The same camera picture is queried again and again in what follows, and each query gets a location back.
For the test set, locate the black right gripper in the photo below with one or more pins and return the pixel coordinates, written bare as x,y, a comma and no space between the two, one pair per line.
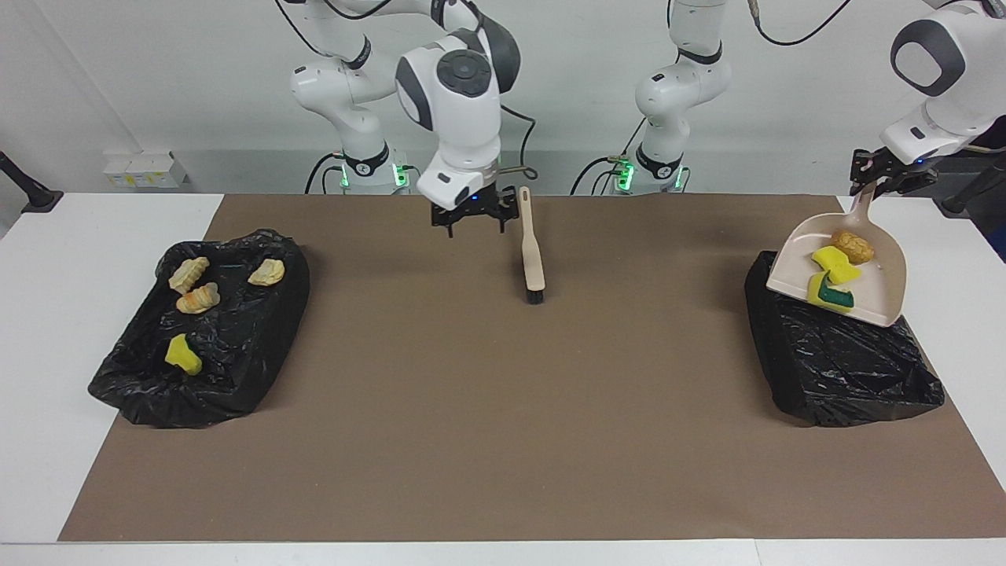
470,206

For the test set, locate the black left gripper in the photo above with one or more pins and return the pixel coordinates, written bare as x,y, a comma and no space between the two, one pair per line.
904,169

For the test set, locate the beige brush with black bristles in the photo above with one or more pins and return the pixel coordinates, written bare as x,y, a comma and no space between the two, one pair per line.
533,251

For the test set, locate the brown croquette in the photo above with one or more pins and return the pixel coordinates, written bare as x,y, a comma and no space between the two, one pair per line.
853,246

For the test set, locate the rounded yellow sponge piece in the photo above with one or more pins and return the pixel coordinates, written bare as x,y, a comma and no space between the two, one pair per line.
835,263

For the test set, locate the beige plastic dustpan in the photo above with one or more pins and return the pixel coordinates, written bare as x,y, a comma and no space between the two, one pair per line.
880,291

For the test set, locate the notched yellow sponge piece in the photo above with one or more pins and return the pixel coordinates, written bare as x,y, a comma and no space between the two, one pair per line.
827,295

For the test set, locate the small pale bread chunk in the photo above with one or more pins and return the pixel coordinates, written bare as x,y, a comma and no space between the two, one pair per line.
267,273

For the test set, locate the orange striped bread slice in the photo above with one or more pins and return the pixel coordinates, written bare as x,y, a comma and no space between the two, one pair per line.
198,299

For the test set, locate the ribbed rectangular bread piece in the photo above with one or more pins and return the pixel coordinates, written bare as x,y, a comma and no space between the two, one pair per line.
189,274

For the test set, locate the yellow and green sponge piece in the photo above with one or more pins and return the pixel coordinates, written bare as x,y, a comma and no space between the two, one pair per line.
184,355

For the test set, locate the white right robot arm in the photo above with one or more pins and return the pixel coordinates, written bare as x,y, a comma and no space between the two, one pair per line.
460,118

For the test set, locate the boxy black bag bin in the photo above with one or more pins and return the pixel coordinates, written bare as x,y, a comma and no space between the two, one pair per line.
833,369

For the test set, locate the crumpled black bag bin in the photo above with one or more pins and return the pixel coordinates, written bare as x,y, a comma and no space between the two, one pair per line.
236,354

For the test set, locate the dark background partition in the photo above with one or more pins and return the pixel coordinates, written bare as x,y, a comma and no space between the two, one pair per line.
963,169

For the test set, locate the black clamp stand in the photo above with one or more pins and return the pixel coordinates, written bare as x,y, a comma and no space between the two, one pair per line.
971,192
39,200

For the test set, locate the brown paper table mat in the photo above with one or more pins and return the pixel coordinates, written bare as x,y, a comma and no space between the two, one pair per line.
550,432

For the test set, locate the white wall socket boxes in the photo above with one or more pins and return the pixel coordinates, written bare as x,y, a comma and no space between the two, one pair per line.
141,169

